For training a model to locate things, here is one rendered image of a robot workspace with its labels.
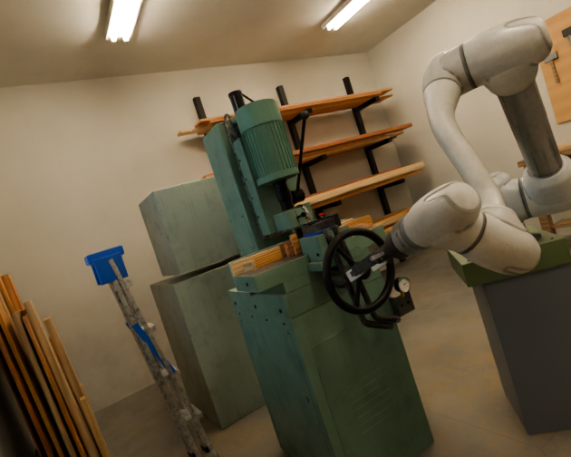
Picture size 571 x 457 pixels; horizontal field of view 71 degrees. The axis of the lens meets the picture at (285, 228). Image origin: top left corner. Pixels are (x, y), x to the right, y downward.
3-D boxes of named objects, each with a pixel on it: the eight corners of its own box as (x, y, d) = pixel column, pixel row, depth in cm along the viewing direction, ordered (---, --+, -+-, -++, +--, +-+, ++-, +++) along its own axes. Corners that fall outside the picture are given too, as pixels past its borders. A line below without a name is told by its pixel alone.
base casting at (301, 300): (288, 320, 139) (280, 296, 139) (233, 308, 190) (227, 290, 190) (382, 275, 160) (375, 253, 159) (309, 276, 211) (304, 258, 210)
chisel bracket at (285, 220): (294, 232, 157) (287, 211, 157) (278, 235, 169) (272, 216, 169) (309, 226, 160) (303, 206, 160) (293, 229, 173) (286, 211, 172)
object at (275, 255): (250, 270, 151) (247, 260, 151) (248, 270, 153) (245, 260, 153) (372, 223, 180) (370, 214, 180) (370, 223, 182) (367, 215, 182)
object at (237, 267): (235, 276, 150) (230, 263, 150) (233, 276, 152) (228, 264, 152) (356, 228, 178) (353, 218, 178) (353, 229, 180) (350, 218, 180)
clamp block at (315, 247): (324, 261, 137) (315, 236, 137) (304, 262, 149) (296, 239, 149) (356, 247, 144) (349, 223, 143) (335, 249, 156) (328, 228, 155)
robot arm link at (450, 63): (413, 83, 114) (462, 61, 106) (417, 53, 125) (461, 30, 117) (431, 119, 121) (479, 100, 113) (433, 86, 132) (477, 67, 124)
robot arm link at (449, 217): (396, 239, 87) (448, 263, 89) (442, 205, 74) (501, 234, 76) (403, 200, 93) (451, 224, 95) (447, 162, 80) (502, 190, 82)
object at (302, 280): (286, 293, 140) (283, 282, 140) (262, 291, 159) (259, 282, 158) (372, 256, 158) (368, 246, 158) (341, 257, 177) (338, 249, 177)
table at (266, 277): (269, 295, 127) (263, 277, 126) (236, 291, 154) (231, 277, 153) (404, 236, 155) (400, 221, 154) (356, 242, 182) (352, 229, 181)
